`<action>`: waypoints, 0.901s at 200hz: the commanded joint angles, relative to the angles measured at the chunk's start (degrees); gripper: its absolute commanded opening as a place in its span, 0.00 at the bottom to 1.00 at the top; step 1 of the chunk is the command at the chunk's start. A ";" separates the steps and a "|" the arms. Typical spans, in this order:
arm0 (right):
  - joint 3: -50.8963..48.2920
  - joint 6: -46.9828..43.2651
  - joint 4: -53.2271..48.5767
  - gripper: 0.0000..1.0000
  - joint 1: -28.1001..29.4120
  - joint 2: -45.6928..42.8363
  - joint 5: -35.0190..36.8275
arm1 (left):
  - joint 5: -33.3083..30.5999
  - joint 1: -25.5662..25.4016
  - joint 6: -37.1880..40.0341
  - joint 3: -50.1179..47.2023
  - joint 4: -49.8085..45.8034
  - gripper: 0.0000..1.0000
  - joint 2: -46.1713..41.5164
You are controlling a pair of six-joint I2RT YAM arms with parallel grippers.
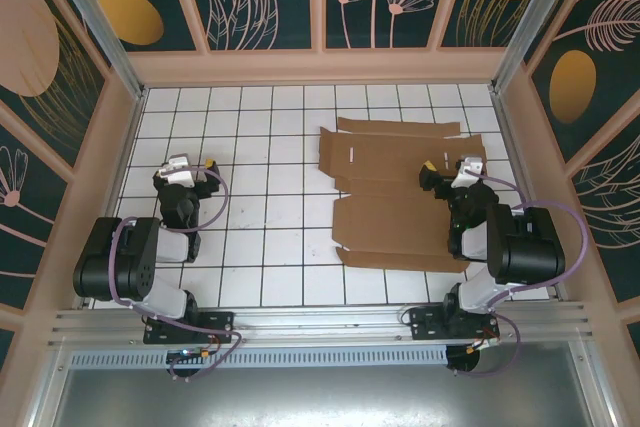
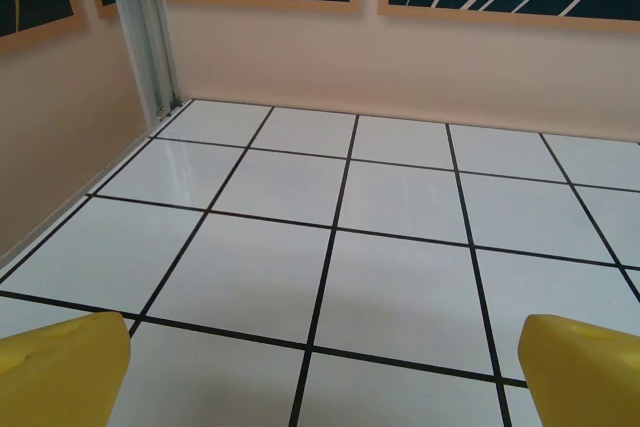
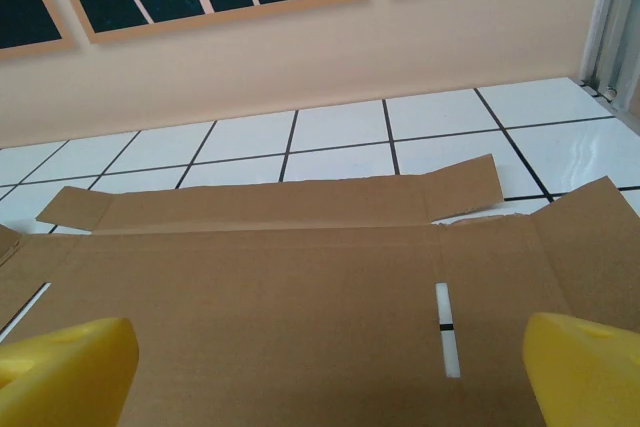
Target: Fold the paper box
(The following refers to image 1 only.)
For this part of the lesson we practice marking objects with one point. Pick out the brown cardboard box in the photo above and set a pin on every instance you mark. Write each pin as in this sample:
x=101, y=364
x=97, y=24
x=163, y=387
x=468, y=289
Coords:
x=390, y=207

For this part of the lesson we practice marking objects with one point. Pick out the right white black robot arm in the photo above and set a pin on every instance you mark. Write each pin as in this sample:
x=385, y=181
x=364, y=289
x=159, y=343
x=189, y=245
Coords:
x=525, y=257

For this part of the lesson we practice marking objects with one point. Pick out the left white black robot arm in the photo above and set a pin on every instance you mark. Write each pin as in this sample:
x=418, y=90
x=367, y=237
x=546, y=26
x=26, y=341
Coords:
x=167, y=297

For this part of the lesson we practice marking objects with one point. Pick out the grey metal sheet panel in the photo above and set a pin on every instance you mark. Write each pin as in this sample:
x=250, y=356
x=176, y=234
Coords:
x=320, y=397

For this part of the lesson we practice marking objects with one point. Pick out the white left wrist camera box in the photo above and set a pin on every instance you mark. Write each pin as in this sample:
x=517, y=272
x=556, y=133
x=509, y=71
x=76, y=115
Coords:
x=177, y=171

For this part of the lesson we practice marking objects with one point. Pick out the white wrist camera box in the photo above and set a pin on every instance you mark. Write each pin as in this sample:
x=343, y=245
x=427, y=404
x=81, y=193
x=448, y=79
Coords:
x=470, y=169
x=177, y=171

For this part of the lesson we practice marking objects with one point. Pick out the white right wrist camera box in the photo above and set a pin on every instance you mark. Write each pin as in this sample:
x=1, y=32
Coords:
x=470, y=169

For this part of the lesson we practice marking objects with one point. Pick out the aluminium side rail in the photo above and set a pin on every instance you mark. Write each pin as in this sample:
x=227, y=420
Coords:
x=520, y=162

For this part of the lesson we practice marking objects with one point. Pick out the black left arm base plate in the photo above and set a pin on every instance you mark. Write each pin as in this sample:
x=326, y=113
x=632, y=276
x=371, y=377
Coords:
x=215, y=327

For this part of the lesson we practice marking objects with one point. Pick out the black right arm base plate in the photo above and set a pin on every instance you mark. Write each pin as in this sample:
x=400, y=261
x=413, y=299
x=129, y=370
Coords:
x=427, y=324

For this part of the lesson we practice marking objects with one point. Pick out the aluminium front rail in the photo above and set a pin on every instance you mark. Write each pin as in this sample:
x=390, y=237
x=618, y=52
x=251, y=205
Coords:
x=320, y=319

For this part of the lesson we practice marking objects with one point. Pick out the aluminium corner post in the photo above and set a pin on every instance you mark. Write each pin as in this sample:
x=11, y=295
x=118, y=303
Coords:
x=530, y=22
x=100, y=22

